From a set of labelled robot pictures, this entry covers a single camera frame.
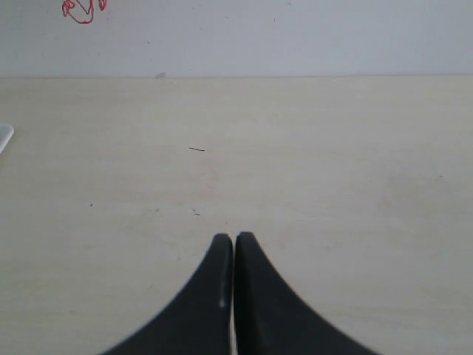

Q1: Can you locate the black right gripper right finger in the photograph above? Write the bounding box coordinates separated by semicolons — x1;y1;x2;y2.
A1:
234;232;375;354

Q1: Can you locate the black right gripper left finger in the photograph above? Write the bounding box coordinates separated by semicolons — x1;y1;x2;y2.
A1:
105;234;233;354

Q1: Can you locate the red basketball hoop with net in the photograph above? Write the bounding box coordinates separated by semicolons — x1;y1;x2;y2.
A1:
61;0;108;24

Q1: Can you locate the white plastic tray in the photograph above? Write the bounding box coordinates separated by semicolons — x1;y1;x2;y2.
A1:
0;124;15;153

